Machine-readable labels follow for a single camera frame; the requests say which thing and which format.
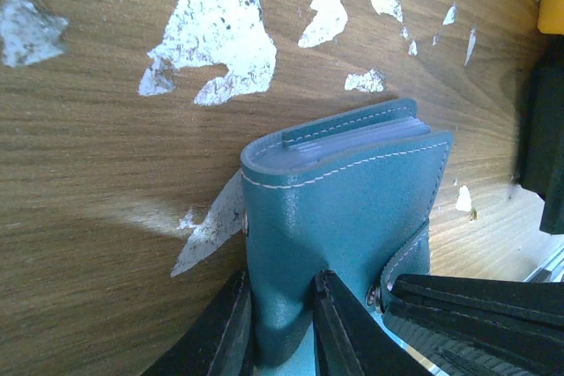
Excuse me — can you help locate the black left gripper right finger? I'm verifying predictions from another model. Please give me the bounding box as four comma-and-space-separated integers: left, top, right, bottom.
312, 270, 430, 376

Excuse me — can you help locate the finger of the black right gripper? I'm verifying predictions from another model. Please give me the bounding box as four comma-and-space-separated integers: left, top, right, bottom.
382, 274, 563, 375

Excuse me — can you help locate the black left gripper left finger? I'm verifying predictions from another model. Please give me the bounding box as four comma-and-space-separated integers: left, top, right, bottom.
144, 270, 254, 376

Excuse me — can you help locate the blue card holder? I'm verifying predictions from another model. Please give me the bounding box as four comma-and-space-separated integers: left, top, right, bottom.
241, 99, 452, 375

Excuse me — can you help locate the black bin near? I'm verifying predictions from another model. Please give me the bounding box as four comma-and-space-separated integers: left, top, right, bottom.
517, 35, 563, 235

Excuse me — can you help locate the white debris pile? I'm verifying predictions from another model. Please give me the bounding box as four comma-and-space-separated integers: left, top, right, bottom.
1, 0, 450, 294

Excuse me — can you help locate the aluminium front rail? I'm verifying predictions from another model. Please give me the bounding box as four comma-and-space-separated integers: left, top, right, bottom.
524, 247, 564, 283

